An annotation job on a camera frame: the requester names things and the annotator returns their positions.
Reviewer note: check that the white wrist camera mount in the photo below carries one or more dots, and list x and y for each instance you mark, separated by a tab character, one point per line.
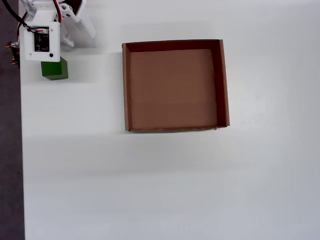
28	42

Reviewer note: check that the brown cardboard box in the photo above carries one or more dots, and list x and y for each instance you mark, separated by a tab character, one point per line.
172	87

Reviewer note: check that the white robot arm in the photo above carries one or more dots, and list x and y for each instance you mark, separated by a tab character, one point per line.
42	3

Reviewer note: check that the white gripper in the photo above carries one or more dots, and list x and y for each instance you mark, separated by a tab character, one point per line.
67	37

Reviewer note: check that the green cube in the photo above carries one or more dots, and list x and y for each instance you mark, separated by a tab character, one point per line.
55	71

